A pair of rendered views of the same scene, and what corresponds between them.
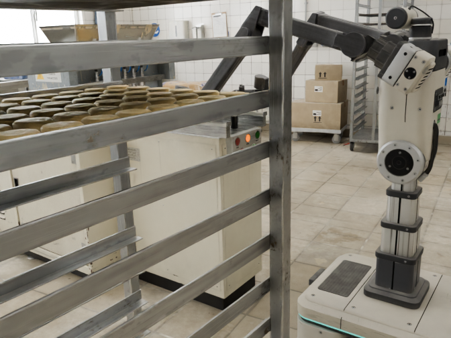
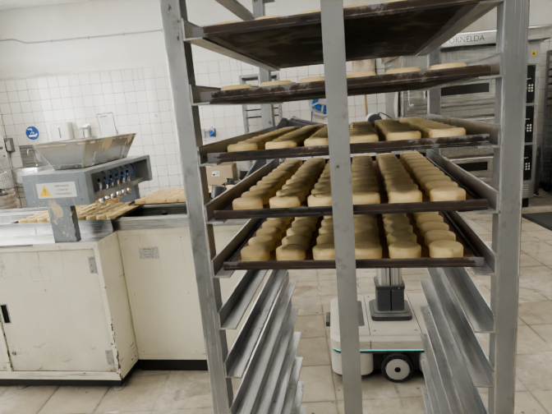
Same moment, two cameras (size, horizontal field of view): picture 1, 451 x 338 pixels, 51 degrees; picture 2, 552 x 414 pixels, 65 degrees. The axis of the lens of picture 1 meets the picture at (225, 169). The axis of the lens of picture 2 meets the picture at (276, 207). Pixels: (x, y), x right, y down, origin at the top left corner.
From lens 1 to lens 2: 0.84 m
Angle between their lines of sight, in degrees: 26
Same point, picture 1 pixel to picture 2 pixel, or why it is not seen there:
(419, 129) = not seen: hidden behind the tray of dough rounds
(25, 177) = (18, 300)
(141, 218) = (163, 310)
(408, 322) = (414, 328)
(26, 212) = (20, 338)
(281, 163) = not seen: hidden behind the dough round
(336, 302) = (361, 331)
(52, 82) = (62, 197)
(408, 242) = (398, 273)
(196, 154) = (223, 241)
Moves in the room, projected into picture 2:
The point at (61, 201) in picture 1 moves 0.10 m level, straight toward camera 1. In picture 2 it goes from (75, 315) to (84, 319)
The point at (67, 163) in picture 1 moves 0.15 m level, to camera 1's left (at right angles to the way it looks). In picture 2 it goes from (84, 274) to (50, 282)
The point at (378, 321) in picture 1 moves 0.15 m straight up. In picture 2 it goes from (397, 334) to (396, 306)
